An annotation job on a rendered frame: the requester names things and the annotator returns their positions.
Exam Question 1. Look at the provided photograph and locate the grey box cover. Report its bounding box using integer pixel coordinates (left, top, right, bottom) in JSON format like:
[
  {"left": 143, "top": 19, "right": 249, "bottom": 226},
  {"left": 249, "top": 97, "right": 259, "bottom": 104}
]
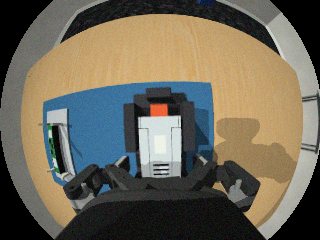
[{"left": 138, "top": 116, "right": 181, "bottom": 178}]

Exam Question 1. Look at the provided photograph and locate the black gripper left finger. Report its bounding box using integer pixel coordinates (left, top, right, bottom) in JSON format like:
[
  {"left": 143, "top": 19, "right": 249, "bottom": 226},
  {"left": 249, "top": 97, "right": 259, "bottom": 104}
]
[{"left": 63, "top": 156, "right": 147, "bottom": 214}]

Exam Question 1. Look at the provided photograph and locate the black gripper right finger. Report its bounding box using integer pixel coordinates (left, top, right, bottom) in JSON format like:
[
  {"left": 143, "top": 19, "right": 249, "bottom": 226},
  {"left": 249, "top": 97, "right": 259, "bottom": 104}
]
[{"left": 173, "top": 154, "right": 261, "bottom": 212}]

